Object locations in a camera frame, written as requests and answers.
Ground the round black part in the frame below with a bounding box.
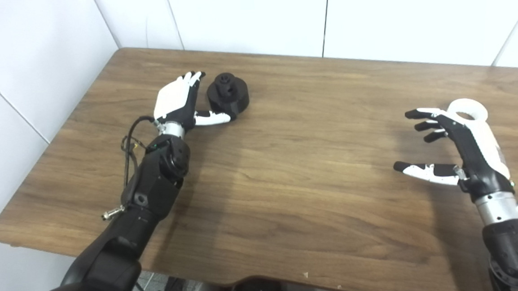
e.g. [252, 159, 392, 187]
[205, 71, 251, 121]

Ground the thin left arm wire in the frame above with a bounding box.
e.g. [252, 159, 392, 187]
[121, 134, 147, 153]

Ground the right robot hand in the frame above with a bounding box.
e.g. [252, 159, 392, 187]
[390, 102, 517, 207]

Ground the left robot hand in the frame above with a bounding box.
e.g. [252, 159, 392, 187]
[151, 69, 233, 135]

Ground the thick black left wrist cable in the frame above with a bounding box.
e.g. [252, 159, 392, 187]
[96, 115, 162, 221]

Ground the white toothed ring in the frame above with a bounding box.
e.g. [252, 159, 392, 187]
[446, 97, 489, 125]

